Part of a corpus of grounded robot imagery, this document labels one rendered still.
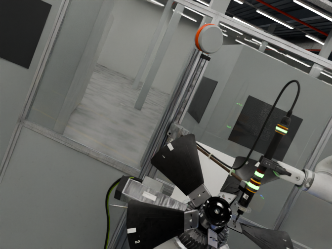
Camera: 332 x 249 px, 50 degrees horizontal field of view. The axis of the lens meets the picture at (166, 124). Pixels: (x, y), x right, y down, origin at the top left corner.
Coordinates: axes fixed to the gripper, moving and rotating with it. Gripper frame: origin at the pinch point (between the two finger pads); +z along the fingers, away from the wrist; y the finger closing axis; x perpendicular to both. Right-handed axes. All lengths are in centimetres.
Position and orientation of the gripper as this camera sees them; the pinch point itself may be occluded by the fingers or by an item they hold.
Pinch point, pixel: (265, 161)
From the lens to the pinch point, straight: 146.7
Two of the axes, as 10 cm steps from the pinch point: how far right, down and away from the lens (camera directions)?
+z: -9.1, -4.2, 0.3
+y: 0.9, -1.3, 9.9
